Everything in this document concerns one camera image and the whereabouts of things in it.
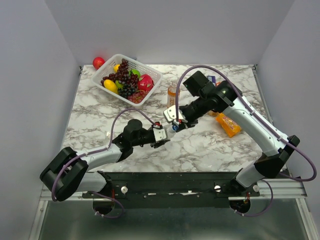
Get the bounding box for blue white bottle cap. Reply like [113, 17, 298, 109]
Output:
[172, 125, 178, 132]

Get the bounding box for tall orange drink bottle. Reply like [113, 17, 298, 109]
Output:
[166, 80, 180, 108]

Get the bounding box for clear plastic bottle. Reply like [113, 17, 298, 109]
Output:
[164, 126, 176, 140]

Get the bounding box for small orange juice bottle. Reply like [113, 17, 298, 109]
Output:
[208, 110, 219, 117]

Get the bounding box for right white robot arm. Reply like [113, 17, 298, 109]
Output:
[179, 71, 300, 196]

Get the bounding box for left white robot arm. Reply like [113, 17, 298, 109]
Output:
[39, 119, 173, 202]

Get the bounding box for blue toothpaste box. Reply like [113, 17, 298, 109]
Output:
[207, 75, 216, 85]

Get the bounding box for orange snack bag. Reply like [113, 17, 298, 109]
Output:
[215, 113, 242, 138]

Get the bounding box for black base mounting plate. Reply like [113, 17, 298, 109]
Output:
[83, 172, 260, 209]

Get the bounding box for pink dragon fruit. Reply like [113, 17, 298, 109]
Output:
[137, 74, 154, 92]

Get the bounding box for black grape bunch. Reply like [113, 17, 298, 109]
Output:
[117, 84, 137, 99]

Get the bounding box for green apple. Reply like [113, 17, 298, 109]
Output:
[129, 68, 141, 78]

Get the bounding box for dark purple grape bunch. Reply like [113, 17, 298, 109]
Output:
[100, 58, 139, 85]

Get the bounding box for yellow lemon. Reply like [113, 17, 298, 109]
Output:
[113, 64, 120, 73]

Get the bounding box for white plastic fruit basket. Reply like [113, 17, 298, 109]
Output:
[91, 54, 163, 107]

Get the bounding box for red apple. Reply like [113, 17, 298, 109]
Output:
[92, 57, 105, 70]

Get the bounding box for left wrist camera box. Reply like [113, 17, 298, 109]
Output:
[152, 124, 167, 143]

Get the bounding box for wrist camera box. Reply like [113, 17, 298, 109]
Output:
[152, 124, 167, 143]
[163, 105, 188, 125]

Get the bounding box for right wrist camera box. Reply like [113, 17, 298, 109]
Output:
[163, 105, 188, 125]

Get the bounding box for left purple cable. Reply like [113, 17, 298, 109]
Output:
[51, 107, 161, 219]

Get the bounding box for purple cable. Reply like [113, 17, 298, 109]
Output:
[174, 64, 318, 218]
[51, 107, 161, 219]

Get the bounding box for aluminium frame rail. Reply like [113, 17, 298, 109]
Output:
[39, 178, 307, 201]

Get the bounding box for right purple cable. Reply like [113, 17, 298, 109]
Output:
[174, 64, 318, 218]

